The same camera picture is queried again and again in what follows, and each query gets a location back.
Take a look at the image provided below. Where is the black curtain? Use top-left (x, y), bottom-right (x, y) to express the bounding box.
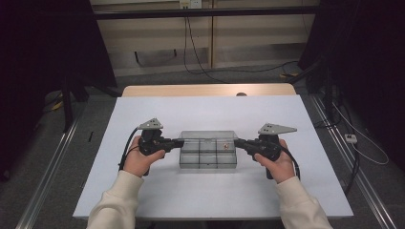
top-left (298, 0), bottom-right (405, 166)
top-left (0, 0), bottom-right (118, 179)

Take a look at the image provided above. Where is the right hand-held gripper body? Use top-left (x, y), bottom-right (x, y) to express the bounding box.
top-left (252, 123), bottom-right (298, 161)

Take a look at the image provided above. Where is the black wall cable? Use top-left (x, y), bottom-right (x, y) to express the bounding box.
top-left (186, 16), bottom-right (227, 85)
top-left (182, 16), bottom-right (299, 76)

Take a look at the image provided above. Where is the person's left hand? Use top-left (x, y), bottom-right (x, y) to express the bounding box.
top-left (123, 135), bottom-right (166, 178)

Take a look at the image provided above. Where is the right hand-held gripper cable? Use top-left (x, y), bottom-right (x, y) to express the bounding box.
top-left (280, 144), bottom-right (302, 181)

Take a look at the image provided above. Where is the black horizontal bar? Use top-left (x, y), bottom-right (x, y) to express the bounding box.
top-left (93, 5), bottom-right (320, 21)

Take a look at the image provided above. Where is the hand-held gripper cable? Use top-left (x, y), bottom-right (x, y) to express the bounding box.
top-left (117, 127), bottom-right (141, 172)
top-left (280, 144), bottom-right (302, 181)

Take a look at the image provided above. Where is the left hand-held gripper cable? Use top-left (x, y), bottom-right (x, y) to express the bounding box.
top-left (117, 127), bottom-right (141, 172)

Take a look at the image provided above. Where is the white table board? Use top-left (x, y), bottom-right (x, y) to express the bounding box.
top-left (72, 94), bottom-right (354, 221)

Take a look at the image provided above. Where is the grey transparent compartment box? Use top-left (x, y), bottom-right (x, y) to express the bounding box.
top-left (179, 130), bottom-right (239, 170)

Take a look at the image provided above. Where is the white wall socket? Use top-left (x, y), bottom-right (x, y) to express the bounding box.
top-left (179, 0), bottom-right (203, 10)

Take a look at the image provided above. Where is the person's right hand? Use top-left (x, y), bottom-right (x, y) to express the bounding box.
top-left (253, 139), bottom-right (295, 184)

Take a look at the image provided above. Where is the white floor cable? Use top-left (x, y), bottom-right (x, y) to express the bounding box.
top-left (331, 101), bottom-right (390, 166)

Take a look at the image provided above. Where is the aluminium floor rail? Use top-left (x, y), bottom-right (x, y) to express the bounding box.
top-left (309, 94), bottom-right (398, 229)
top-left (14, 115), bottom-right (81, 229)

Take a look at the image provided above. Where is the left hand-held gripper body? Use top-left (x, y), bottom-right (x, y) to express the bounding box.
top-left (137, 117), bottom-right (176, 156)

